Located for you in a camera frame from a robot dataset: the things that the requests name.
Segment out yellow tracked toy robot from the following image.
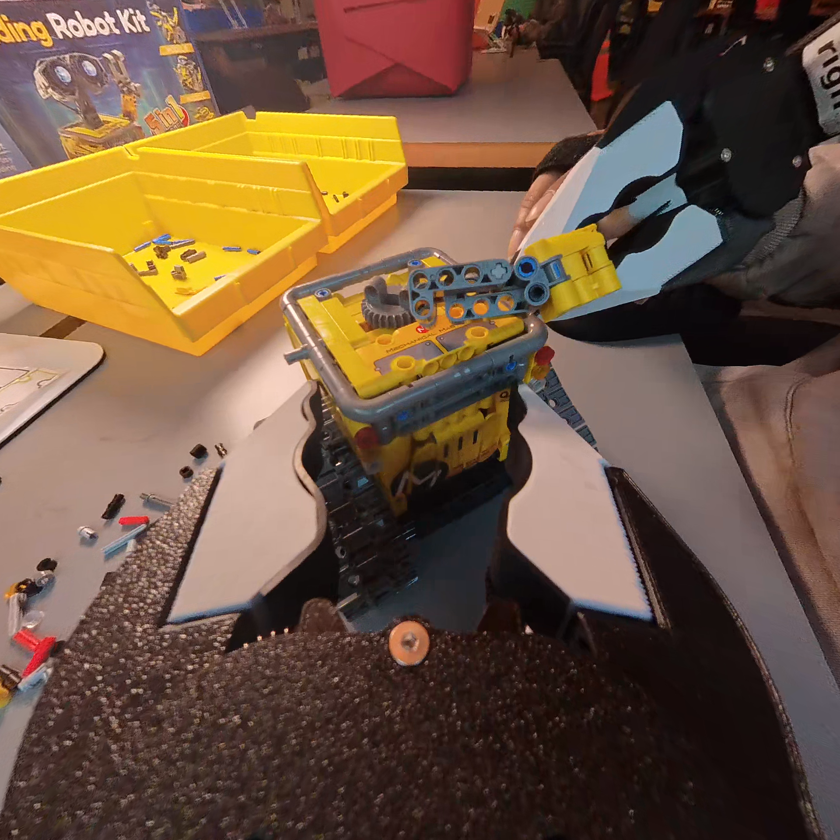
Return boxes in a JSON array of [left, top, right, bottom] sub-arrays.
[[280, 247, 598, 615]]

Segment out yellow plastic bin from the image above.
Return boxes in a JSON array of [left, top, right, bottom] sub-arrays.
[[158, 112, 410, 253], [0, 145, 326, 358]]

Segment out grey table with wooden edge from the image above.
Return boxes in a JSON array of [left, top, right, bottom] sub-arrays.
[[302, 53, 598, 172]]

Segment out person's beige sweatshirt torso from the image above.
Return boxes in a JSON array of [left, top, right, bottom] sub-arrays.
[[703, 335, 840, 690]]

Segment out red felt bag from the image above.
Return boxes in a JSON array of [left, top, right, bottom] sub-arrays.
[[313, 0, 476, 99]]

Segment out scattered small building pieces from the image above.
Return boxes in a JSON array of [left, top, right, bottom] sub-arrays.
[[0, 444, 227, 694]]

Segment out person's right hand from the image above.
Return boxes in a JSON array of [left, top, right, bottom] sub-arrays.
[[510, 171, 565, 259]]

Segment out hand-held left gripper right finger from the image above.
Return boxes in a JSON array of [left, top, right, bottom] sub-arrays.
[[506, 381, 653, 620]]

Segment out small pieces inside bin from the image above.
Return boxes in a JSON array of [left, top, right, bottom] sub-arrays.
[[129, 231, 283, 283]]

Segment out person's right forearm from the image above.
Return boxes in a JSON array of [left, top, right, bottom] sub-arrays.
[[709, 178, 840, 313]]

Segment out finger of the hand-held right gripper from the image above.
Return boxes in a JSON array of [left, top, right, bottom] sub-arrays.
[[519, 103, 683, 257], [611, 204, 725, 300]]

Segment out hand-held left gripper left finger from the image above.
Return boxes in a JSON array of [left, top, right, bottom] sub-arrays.
[[164, 388, 329, 624]]

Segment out grey desk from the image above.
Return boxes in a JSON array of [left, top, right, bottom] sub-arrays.
[[0, 191, 840, 840]]

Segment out white instruction sheet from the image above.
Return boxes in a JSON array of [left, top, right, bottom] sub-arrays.
[[0, 332, 106, 447]]

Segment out robot kit box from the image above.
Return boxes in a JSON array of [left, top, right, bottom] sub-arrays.
[[0, 0, 221, 172]]

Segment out yellow brick arm piece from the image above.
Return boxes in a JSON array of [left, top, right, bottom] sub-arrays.
[[523, 226, 620, 324]]

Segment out grey brick assembly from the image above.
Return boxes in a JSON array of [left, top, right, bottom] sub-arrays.
[[405, 254, 555, 326]]

